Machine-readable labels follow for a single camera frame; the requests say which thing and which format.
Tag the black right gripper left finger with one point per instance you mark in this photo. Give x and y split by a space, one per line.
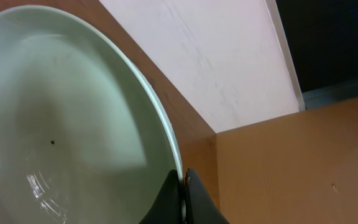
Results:
166 208

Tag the mint green plate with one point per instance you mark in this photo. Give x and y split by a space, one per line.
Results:
83 136

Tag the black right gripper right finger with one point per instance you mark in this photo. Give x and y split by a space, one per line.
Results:
200 209

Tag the brown wooden side board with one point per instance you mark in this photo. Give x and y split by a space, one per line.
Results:
300 168

